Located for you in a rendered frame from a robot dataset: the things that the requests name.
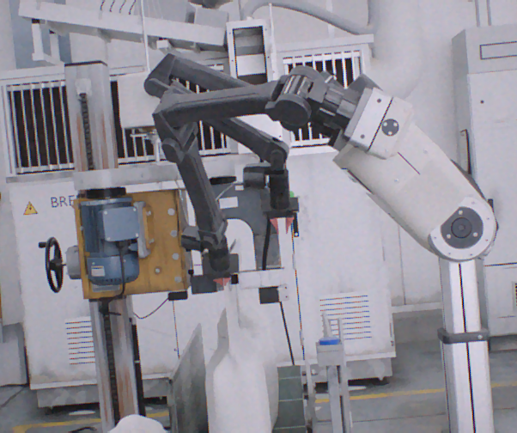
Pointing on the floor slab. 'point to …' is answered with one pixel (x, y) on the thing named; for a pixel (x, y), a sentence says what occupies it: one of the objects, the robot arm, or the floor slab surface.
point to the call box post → (334, 399)
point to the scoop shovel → (0, 337)
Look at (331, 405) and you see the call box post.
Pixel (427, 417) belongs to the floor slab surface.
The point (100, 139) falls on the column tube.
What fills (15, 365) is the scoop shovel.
